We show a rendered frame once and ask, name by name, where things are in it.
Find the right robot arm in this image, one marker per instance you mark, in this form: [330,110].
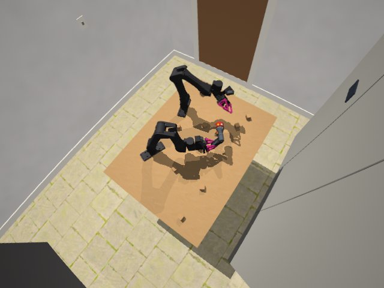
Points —
[154,146]

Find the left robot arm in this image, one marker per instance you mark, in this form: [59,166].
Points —
[181,73]

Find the black and red hose nozzle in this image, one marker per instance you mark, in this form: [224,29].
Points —
[219,133]

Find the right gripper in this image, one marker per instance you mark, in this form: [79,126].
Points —
[206,146]

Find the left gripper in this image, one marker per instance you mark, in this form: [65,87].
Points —
[223,101]

